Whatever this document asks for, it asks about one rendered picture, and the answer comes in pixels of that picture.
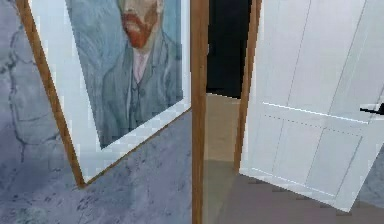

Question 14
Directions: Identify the wooden framed portrait painting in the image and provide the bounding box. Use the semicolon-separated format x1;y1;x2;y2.
15;0;193;190

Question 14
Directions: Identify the white panelled room door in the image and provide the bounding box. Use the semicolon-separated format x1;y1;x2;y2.
239;0;384;213

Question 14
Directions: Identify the wooden door frame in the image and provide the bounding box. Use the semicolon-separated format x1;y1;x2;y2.
190;0;264;224

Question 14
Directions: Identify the black door handle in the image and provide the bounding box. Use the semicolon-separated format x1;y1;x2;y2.
359;103;384;116

